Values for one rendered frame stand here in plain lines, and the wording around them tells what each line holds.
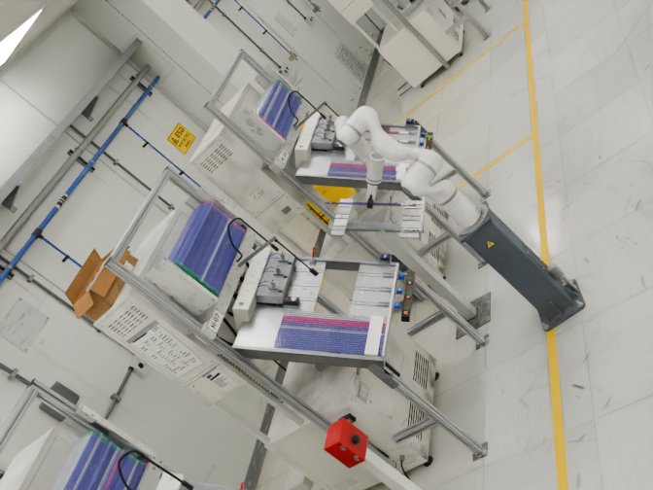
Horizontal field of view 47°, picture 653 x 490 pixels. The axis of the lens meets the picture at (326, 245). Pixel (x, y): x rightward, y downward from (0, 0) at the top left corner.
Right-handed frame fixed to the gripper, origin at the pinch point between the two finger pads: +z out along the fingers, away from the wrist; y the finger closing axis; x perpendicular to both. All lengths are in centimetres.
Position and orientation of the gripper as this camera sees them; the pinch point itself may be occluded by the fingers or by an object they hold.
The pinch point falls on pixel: (370, 203)
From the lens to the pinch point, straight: 420.5
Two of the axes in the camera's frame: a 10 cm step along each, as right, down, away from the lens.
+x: 9.8, 1.7, -0.8
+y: -1.7, 6.1, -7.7
